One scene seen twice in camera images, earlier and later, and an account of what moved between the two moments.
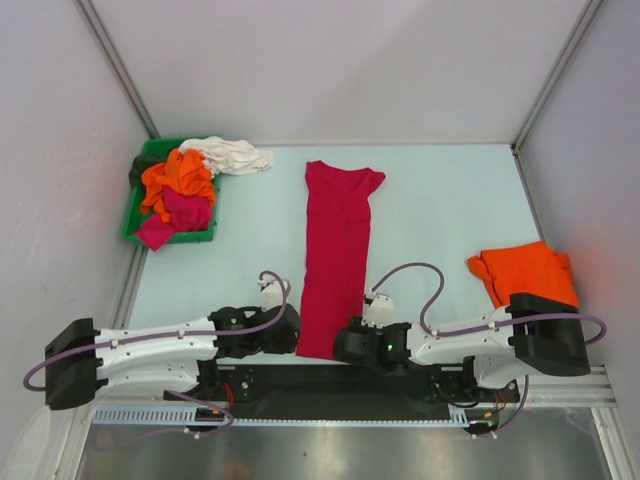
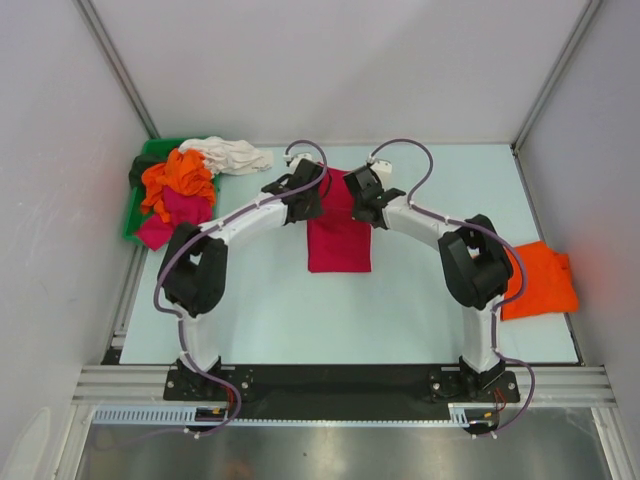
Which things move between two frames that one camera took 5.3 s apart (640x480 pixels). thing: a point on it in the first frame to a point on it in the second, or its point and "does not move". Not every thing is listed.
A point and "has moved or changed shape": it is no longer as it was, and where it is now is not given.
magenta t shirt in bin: (186, 213) does not move
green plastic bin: (135, 216) does not move
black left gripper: (287, 345) to (314, 211)
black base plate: (342, 391) does not move
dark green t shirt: (141, 163) does not move
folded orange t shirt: (525, 268) does not move
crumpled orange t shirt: (182, 170) does not move
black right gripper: (356, 327) to (356, 212)
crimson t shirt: (336, 252) has moved or changed shape
